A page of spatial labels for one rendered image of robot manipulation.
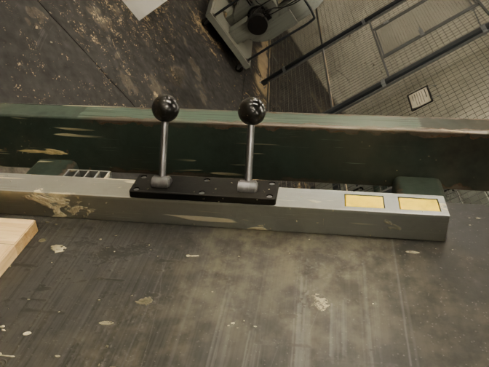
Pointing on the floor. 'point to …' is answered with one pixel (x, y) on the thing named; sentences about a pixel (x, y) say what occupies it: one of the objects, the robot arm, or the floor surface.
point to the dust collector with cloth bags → (255, 22)
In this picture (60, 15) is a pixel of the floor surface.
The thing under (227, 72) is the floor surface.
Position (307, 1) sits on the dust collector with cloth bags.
